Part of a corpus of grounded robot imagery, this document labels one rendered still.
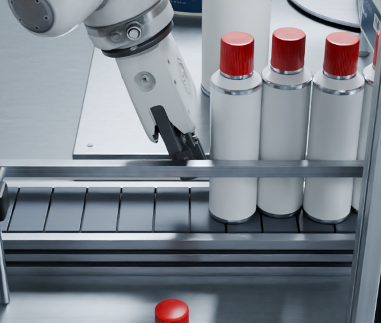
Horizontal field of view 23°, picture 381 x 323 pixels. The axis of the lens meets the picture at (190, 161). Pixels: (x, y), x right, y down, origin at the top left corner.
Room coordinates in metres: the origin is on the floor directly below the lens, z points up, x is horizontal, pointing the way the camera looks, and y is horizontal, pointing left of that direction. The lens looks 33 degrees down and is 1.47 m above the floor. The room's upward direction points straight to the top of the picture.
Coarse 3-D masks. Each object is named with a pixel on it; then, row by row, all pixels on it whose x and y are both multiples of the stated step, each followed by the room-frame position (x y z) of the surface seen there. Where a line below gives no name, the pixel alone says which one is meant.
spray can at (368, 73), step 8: (376, 40) 0.83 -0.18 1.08; (376, 48) 0.83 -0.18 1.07; (376, 56) 0.83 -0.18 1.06; (368, 72) 0.83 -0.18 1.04; (368, 80) 0.82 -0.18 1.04; (368, 88) 0.82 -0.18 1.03; (368, 96) 0.82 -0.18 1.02; (368, 104) 0.82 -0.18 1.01; (368, 112) 0.82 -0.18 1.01; (368, 120) 0.82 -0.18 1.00; (360, 128) 0.83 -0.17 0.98; (360, 136) 0.82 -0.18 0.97; (360, 144) 0.82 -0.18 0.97; (360, 152) 0.82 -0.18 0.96; (360, 184) 0.82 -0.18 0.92; (352, 192) 0.83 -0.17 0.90; (360, 192) 0.82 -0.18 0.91; (352, 200) 0.82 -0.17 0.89; (352, 208) 0.82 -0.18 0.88
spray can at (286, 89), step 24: (288, 48) 0.82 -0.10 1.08; (264, 72) 0.83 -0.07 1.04; (288, 72) 0.82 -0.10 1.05; (264, 96) 0.82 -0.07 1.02; (288, 96) 0.81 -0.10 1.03; (264, 120) 0.82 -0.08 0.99; (288, 120) 0.81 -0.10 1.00; (264, 144) 0.82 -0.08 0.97; (288, 144) 0.81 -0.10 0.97; (264, 192) 0.82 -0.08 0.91; (288, 192) 0.81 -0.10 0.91; (288, 216) 0.81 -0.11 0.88
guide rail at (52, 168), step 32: (0, 160) 0.80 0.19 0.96; (32, 160) 0.80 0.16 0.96; (64, 160) 0.80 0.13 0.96; (96, 160) 0.80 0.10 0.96; (128, 160) 0.80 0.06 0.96; (160, 160) 0.80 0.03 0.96; (192, 160) 0.80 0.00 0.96; (224, 160) 0.80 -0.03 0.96; (256, 160) 0.80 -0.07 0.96; (288, 160) 0.80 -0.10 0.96; (320, 160) 0.80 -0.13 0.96; (352, 160) 0.80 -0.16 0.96
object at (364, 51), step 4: (360, 36) 1.21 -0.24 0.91; (360, 40) 1.21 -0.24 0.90; (364, 40) 1.20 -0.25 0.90; (360, 44) 1.21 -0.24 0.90; (364, 44) 1.20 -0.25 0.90; (360, 48) 1.21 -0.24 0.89; (364, 48) 1.21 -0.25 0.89; (360, 52) 1.20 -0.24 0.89; (364, 52) 1.20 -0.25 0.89; (368, 52) 1.21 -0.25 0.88
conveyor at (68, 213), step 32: (32, 192) 0.86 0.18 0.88; (64, 192) 0.86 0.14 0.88; (96, 192) 0.86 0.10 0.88; (128, 192) 0.86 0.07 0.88; (160, 192) 0.86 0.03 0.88; (192, 192) 0.86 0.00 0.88; (32, 224) 0.80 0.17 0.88; (64, 224) 0.80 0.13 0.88; (96, 224) 0.80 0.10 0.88; (128, 224) 0.80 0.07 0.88; (160, 224) 0.80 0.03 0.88; (192, 224) 0.80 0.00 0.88; (224, 224) 0.80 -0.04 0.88; (256, 224) 0.80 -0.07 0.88; (288, 224) 0.80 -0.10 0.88; (320, 224) 0.80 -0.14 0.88; (352, 224) 0.80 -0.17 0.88
